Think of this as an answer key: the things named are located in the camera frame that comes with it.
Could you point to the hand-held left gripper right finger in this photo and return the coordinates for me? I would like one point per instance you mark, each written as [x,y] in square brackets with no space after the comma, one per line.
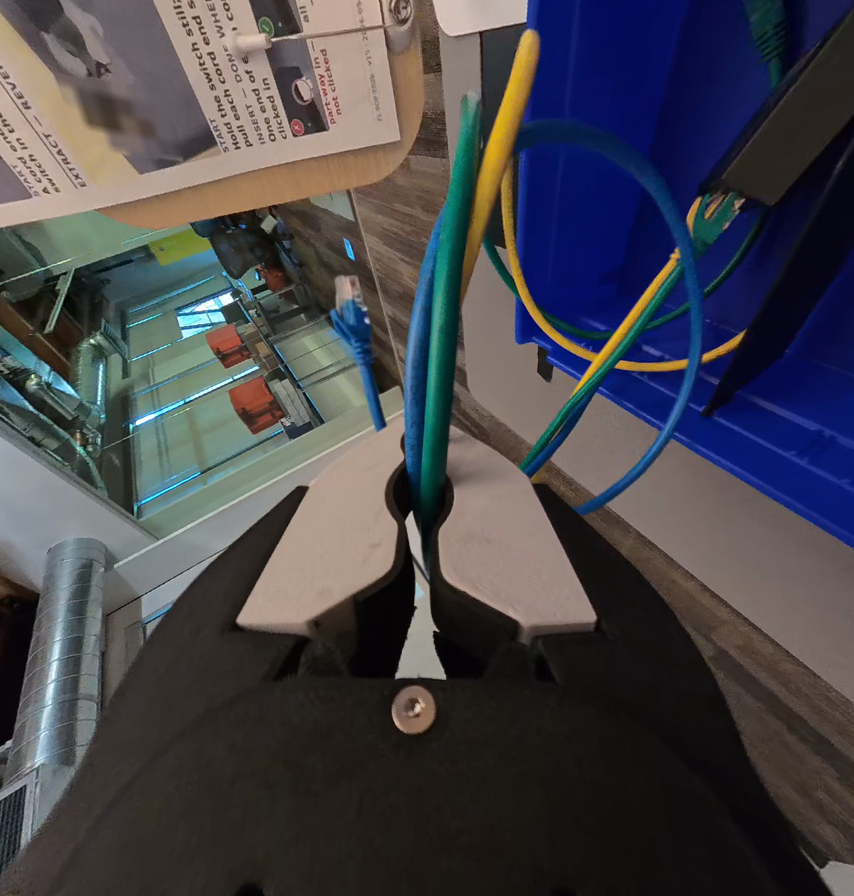
[518,553]

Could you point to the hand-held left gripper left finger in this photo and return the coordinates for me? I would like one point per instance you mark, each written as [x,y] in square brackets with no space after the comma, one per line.
[329,553]

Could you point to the blue plastic bin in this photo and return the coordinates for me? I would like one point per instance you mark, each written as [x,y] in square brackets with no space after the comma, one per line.
[595,84]

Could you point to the black ethernet switch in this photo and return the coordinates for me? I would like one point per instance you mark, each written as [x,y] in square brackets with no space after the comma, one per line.
[797,133]

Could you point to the orange machine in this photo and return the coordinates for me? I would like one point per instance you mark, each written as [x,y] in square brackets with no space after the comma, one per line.
[227,346]
[255,406]

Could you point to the printed instruction sheet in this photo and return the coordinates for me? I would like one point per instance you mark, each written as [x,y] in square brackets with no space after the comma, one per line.
[189,91]

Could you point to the silver ventilation duct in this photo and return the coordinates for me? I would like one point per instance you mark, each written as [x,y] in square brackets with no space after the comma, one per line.
[56,651]

